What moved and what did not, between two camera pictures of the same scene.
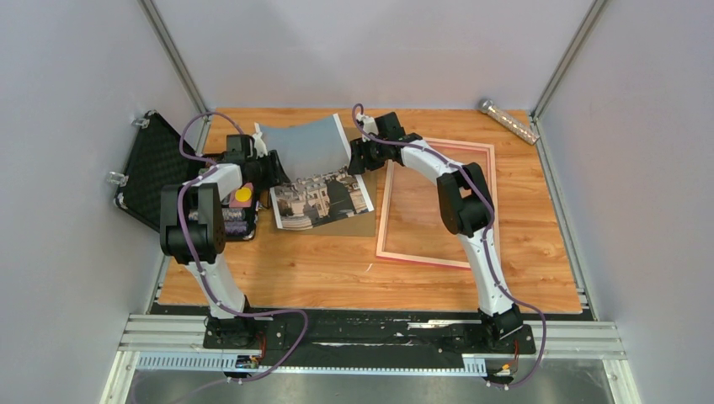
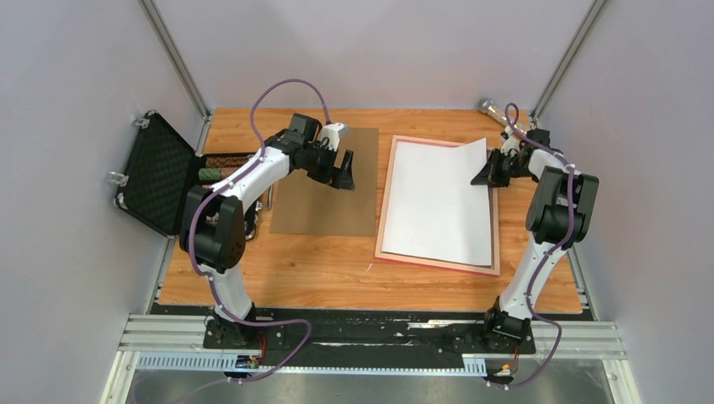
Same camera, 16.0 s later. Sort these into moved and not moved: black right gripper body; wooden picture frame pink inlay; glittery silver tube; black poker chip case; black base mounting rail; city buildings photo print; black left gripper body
Moved: city buildings photo print; black right gripper body; black left gripper body
Not moved: black base mounting rail; wooden picture frame pink inlay; glittery silver tube; black poker chip case
